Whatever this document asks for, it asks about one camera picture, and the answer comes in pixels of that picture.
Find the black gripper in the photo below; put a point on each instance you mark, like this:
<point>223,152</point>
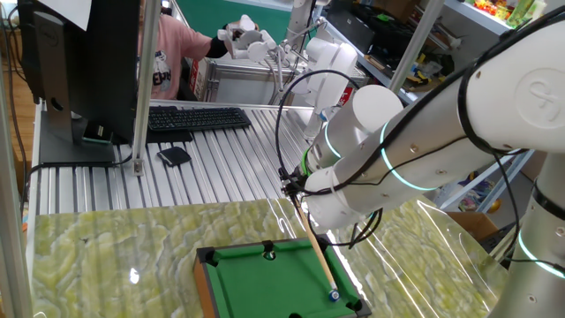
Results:
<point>299,181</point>

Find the black sleeved forearm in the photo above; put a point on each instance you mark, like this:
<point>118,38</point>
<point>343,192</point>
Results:
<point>217,47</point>

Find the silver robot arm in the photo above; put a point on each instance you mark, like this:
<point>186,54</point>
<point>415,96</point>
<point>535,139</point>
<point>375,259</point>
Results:
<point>441,141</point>

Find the green six pool ball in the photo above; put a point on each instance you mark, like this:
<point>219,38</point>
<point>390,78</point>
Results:
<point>269,255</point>

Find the mini pool table green felt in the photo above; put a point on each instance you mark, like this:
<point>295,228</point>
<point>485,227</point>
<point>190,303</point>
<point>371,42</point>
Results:
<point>273,287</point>

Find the blue ten pool ball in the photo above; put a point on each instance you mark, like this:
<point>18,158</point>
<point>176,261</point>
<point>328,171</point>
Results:
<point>334,296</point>

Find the red box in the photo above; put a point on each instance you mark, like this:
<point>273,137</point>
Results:
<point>347,95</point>

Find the black keyboard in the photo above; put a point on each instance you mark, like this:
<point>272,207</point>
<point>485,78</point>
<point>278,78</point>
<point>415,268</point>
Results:
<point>198,118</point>

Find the black computer mouse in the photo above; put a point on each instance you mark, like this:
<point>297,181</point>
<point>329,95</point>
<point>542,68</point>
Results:
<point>174,155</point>

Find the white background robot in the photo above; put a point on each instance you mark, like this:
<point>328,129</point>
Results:
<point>329,75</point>

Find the white handheld device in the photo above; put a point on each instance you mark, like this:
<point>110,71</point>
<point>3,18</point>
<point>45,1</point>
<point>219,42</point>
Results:
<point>249,42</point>

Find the yellow black toy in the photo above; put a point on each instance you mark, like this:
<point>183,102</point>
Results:
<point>419,79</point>

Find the person in pink shirt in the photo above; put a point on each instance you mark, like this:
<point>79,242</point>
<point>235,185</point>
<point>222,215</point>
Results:
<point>170,57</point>

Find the green board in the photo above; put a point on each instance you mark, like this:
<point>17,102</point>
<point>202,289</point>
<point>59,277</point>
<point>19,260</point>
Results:
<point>212,15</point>

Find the green marble pattern mat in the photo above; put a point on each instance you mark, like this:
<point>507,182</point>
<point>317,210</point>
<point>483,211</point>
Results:
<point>110,256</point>

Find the open cardboard box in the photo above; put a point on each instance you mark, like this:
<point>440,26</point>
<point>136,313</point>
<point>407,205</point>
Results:
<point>472,225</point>

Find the colourful toys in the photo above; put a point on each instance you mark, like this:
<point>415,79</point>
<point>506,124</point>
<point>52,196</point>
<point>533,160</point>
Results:
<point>476,194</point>

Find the black phone green case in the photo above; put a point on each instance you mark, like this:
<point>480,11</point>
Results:
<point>97,132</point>

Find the black computer monitor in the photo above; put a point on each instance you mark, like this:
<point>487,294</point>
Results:
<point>110,66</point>

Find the white metal shelving rack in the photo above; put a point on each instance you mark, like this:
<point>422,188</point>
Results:
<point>468,26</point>

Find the brown cardboard carton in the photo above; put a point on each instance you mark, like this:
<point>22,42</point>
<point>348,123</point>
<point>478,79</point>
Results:
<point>534,165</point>

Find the white paper sheet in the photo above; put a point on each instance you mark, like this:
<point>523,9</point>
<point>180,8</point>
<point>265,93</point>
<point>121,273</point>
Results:
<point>68,11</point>

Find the colourful packages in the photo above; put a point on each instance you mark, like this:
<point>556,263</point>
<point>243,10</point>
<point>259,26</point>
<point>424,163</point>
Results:
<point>521,11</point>

